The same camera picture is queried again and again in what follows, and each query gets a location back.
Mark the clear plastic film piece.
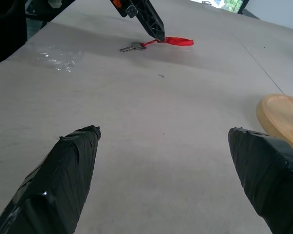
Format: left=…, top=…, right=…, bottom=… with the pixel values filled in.
left=36, top=45, right=84, bottom=73

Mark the black framed window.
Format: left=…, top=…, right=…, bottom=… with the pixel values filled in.
left=190, top=0, right=250, bottom=14

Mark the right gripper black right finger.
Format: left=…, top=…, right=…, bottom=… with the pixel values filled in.
left=228, top=126, right=293, bottom=234

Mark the black furniture beside table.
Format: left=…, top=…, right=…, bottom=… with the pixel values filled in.
left=0, top=0, right=77, bottom=71

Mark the wooden tree stand round base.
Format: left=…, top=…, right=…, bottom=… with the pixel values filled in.
left=255, top=93, right=293, bottom=157

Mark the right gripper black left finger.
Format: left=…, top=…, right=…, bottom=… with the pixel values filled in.
left=0, top=125, right=102, bottom=234

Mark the black lattice finger of the left gripper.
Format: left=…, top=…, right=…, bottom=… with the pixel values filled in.
left=129, top=0, right=167, bottom=43

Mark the red keychain with silver key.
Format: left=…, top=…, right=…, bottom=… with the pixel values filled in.
left=119, top=36, right=195, bottom=53

